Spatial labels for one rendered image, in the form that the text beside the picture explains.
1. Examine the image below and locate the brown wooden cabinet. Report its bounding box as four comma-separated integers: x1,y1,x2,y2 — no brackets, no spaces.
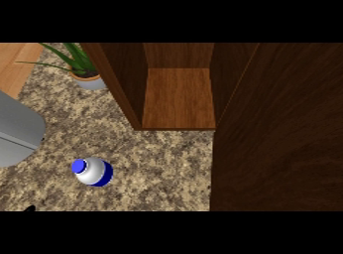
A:
81,42,259,132

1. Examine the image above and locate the dark wooden cabinet door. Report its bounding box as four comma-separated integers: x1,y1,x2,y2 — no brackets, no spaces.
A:
209,42,343,212

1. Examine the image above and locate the grey rounded appliance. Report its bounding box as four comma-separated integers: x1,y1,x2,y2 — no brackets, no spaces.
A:
0,80,48,168

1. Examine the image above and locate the green potted plant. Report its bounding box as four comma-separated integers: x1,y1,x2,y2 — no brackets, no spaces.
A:
16,42,109,91

